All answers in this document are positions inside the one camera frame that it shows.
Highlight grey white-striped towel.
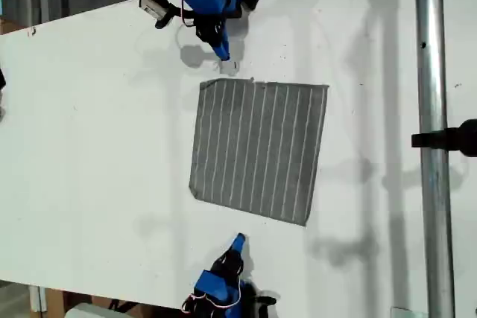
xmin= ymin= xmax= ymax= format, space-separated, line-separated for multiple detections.
xmin=189 ymin=77 xmax=330 ymax=227

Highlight white plastic container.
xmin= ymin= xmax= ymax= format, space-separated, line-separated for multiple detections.
xmin=65 ymin=302 xmax=127 ymax=318

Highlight brown cardboard box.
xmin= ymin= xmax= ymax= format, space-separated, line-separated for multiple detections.
xmin=0 ymin=16 xmax=29 ymax=36
xmin=40 ymin=287 xmax=94 ymax=318

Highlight white table leg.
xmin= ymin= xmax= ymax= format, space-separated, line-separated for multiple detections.
xmin=29 ymin=285 xmax=48 ymax=314

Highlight black clamp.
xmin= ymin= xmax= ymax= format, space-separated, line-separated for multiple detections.
xmin=411 ymin=118 xmax=477 ymax=158

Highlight black camera stalk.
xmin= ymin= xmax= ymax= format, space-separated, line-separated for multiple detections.
xmin=154 ymin=1 xmax=195 ymax=31

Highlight steel post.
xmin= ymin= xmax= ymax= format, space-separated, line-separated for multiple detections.
xmin=413 ymin=0 xmax=456 ymax=318

